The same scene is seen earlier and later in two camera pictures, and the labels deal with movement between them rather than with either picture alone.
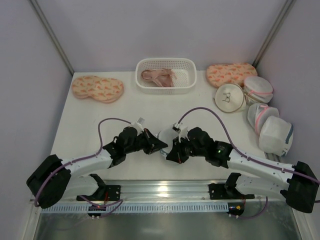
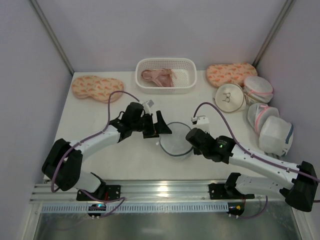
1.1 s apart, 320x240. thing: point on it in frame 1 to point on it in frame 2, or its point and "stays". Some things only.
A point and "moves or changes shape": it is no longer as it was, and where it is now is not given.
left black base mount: (103, 193) stays
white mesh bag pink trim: (258, 112) stays
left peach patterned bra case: (105, 90) stays
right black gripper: (180, 149) to (198, 152)
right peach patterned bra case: (221, 74) stays
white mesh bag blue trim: (167, 136) moves or changes shape
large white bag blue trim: (276, 135) stays
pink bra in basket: (164, 77) stays
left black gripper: (147, 142) to (152, 125)
